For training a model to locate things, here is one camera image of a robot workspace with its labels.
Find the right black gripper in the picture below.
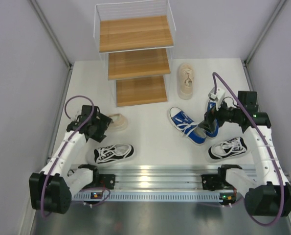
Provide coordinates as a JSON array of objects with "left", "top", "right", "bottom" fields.
[{"left": 198, "top": 96, "right": 242, "bottom": 134}]

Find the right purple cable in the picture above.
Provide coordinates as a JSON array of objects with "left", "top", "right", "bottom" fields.
[{"left": 212, "top": 72, "right": 285, "bottom": 225}]

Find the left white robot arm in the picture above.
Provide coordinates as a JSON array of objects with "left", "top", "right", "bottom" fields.
[{"left": 29, "top": 105, "right": 112, "bottom": 214}]

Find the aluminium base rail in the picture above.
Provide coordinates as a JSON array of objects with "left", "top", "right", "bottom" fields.
[{"left": 46, "top": 164, "right": 291, "bottom": 191}]

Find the blue canvas sneaker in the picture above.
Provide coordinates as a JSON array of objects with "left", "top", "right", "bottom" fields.
[
  {"left": 205, "top": 99, "right": 219, "bottom": 139},
  {"left": 168, "top": 107, "right": 206, "bottom": 145}
]

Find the slotted grey cable duct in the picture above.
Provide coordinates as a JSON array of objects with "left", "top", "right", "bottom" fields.
[{"left": 71, "top": 190, "right": 244, "bottom": 202}]

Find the beige platform sneaker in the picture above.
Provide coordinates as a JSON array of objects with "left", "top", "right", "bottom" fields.
[
  {"left": 108, "top": 114, "right": 128, "bottom": 131},
  {"left": 177, "top": 63, "right": 195, "bottom": 100}
]

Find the white wire wooden shoe shelf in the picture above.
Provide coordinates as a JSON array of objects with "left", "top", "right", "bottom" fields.
[{"left": 93, "top": 0, "right": 176, "bottom": 107}]

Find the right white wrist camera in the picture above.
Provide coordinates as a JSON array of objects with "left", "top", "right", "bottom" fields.
[{"left": 207, "top": 88, "right": 225, "bottom": 111}]

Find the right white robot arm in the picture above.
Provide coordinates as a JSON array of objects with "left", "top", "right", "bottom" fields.
[{"left": 199, "top": 89, "right": 291, "bottom": 217}]

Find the black white sneaker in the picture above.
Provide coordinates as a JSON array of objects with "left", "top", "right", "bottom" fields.
[
  {"left": 208, "top": 137, "right": 249, "bottom": 162},
  {"left": 93, "top": 144, "right": 135, "bottom": 166}
]

